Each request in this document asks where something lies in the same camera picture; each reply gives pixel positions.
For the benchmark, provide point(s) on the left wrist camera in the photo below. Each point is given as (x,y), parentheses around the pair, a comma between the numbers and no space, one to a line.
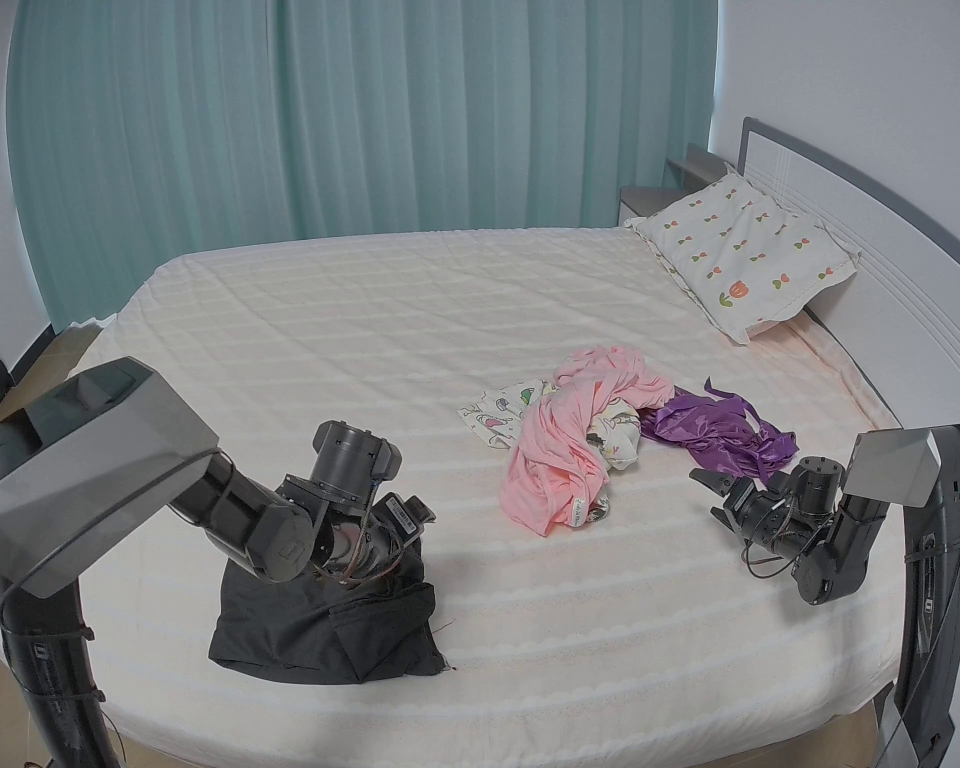
(424,516)

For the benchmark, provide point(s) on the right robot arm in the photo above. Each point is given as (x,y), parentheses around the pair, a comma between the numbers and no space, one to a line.
(892,465)

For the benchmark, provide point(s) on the bed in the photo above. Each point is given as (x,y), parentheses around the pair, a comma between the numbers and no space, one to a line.
(375,330)

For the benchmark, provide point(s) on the purple garment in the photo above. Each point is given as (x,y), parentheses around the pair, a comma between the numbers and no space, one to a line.
(712,435)

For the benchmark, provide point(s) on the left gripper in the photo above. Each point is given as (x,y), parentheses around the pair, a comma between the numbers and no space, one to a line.
(394,529)

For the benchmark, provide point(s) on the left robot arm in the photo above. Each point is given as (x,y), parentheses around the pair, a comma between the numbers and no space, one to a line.
(105,450)

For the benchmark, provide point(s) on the white printed pillow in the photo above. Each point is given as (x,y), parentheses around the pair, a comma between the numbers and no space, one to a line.
(742,247)

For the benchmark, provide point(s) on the pink garment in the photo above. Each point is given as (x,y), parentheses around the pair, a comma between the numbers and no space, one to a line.
(555,457)

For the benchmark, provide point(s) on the black polo shirt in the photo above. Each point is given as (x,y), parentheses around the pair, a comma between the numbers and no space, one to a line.
(300,630)

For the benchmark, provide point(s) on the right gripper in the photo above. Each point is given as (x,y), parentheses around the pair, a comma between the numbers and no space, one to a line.
(746,510)

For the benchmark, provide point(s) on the white printed garment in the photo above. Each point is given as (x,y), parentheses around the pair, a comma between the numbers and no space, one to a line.
(495,412)

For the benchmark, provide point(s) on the grey bedside table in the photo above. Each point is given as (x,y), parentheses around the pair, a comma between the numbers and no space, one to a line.
(645,201)

